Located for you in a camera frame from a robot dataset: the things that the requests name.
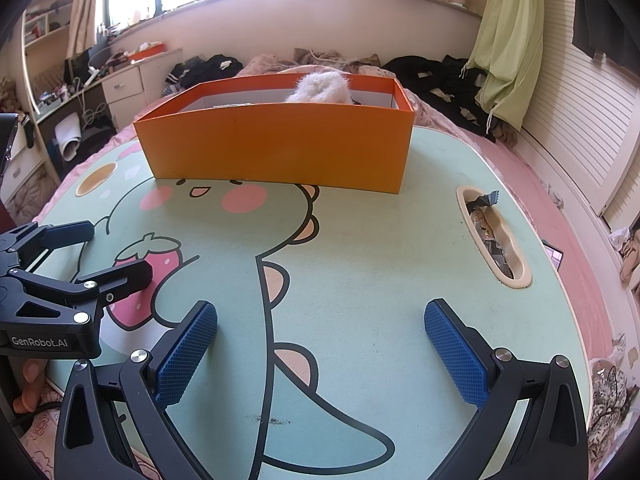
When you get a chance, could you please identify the orange tray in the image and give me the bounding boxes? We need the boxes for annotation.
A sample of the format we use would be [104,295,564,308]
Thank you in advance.
[129,44,167,65]

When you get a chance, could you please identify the fluffy fur plush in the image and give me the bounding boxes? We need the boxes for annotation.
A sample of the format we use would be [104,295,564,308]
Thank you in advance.
[286,71,353,105]

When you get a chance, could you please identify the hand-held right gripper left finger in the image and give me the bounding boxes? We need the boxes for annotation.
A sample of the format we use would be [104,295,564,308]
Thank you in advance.
[54,300,219,480]

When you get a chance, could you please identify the pile of crumpled wrappers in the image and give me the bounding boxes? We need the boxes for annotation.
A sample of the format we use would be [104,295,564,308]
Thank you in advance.
[465,190,518,281]

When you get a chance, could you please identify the person's left hand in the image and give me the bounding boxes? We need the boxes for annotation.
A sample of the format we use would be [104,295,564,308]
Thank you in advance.
[11,359,50,415]

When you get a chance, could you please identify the white bookshelf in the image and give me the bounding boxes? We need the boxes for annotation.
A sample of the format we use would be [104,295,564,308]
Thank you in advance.
[22,2,76,51]

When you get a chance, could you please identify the black striped clothes pile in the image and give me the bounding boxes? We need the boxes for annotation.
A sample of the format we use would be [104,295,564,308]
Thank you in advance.
[162,54,246,97]

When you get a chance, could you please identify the white desk with drawers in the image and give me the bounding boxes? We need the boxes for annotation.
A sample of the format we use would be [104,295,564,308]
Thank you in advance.
[30,47,183,131]

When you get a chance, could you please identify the pink rose print quilt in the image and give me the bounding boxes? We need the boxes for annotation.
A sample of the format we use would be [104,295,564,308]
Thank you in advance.
[15,380,156,480]

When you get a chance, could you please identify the black cable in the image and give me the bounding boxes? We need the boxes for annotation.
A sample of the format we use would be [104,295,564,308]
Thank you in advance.
[17,399,63,423]

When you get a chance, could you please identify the orange cardboard box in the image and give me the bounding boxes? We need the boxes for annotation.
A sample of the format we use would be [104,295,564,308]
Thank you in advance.
[133,72,416,194]

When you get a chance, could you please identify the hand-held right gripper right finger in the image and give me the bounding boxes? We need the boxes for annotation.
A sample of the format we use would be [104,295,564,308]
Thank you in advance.
[423,298,590,480]

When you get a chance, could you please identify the rolled white mat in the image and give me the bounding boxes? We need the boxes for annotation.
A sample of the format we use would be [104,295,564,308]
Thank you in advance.
[54,112,82,161]

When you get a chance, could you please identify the black hanging garment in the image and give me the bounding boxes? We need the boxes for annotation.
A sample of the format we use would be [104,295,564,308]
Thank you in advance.
[572,0,640,66]

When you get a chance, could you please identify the beige knit garment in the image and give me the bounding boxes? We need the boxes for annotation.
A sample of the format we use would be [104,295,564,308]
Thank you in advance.
[295,49,381,68]

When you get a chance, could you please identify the black computer monitor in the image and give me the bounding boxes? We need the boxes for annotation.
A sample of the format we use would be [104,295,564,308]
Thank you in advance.
[64,55,91,92]

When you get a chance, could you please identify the beige crumpled cloth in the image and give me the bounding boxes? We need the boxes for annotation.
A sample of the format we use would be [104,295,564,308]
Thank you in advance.
[610,225,640,301]

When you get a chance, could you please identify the light green hanging garment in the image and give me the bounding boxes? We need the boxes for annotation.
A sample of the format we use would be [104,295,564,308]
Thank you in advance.
[467,0,546,136]

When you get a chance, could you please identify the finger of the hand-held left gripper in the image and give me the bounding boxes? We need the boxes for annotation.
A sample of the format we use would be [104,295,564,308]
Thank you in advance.
[0,220,96,277]
[0,259,153,330]

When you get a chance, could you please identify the white slatted closet door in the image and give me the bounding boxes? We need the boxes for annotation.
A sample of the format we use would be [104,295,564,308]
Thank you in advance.
[520,35,640,221]

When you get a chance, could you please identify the black smartphone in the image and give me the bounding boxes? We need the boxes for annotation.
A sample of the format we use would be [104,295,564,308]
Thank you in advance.
[542,241,565,271]

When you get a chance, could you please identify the green cartoon print desktop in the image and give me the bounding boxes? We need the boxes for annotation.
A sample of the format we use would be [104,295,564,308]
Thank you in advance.
[32,125,618,480]

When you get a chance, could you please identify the white cable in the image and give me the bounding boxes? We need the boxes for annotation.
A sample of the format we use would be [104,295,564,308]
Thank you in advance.
[79,94,109,127]

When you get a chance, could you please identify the black white patterned cloth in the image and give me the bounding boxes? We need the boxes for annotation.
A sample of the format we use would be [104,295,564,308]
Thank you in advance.
[587,332,632,466]

